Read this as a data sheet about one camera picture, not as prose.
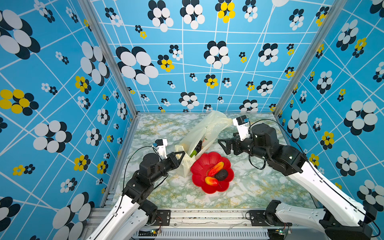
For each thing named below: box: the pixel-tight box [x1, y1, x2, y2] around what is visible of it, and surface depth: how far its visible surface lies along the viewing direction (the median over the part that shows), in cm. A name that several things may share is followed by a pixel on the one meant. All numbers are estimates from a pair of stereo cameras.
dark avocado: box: [215, 169, 229, 181], surface depth 85 cm
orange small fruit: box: [206, 161, 224, 177], surface depth 88 cm
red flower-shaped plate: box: [191, 152, 235, 194], surface depth 88 cm
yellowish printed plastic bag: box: [174, 110, 233, 178], surface depth 80 cm
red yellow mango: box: [205, 176, 218, 186], surface depth 84 cm
